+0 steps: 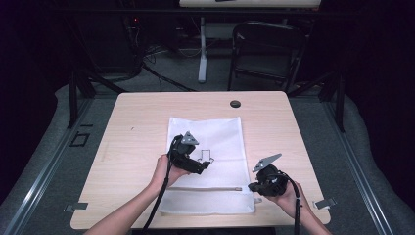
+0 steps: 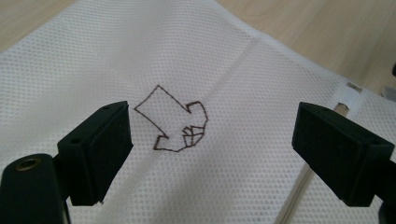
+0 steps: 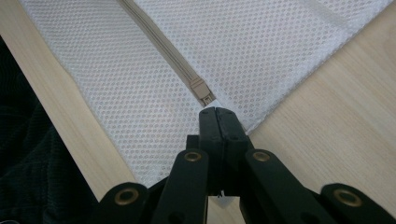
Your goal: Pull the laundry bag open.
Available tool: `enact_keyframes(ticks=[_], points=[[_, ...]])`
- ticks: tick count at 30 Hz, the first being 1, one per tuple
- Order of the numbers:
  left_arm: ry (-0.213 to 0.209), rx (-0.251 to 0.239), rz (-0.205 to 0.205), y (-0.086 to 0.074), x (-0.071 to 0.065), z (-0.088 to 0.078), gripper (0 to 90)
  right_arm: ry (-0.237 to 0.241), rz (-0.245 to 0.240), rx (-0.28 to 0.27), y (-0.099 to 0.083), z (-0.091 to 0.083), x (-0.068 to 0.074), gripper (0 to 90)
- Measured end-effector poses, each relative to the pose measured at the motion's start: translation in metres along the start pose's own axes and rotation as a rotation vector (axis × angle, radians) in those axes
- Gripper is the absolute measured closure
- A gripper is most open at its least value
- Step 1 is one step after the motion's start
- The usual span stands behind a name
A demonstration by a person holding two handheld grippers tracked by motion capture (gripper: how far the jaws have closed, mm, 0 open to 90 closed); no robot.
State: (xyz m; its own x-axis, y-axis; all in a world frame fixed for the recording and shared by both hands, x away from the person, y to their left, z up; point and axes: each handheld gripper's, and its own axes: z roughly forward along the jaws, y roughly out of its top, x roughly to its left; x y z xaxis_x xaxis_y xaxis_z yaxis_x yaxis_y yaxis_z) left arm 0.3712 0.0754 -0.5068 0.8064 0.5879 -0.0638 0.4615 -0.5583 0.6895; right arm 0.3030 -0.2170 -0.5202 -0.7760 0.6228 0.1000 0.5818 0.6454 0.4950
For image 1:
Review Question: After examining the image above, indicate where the black floor cable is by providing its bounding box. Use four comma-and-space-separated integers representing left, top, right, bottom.
140, 62, 198, 93

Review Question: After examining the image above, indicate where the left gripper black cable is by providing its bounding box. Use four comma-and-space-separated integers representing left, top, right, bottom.
142, 134, 184, 235

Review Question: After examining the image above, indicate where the black metal stand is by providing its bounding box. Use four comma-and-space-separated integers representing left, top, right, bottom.
66, 68, 129, 129
286, 69, 347, 133

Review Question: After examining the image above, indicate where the person's left hand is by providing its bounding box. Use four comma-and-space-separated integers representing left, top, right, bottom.
150, 154, 191, 194

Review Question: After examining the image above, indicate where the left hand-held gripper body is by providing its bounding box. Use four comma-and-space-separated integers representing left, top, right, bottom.
167, 130, 201, 173

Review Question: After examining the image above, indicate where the dark equipment rack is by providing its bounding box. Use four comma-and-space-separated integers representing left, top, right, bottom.
120, 13, 146, 77

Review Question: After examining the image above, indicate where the white desk with white leg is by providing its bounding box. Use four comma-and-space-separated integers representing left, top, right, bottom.
178, 0, 323, 84

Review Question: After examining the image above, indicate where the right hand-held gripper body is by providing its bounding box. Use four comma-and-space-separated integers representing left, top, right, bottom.
252, 153, 291, 198

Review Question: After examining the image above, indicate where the white mesh laundry bag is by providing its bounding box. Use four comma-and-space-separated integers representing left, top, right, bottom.
159, 117, 256, 216

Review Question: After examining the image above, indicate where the grey metal table bracket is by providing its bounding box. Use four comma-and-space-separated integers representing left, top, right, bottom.
312, 197, 338, 211

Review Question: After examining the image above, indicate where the black folding chair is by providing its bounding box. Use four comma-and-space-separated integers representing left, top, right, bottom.
226, 21, 308, 94

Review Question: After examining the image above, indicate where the person's right hand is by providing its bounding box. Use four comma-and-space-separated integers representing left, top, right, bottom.
262, 179, 311, 220

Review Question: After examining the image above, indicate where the aluminium floor rail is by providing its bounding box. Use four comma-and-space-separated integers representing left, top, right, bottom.
321, 97, 394, 235
2, 97, 96, 235

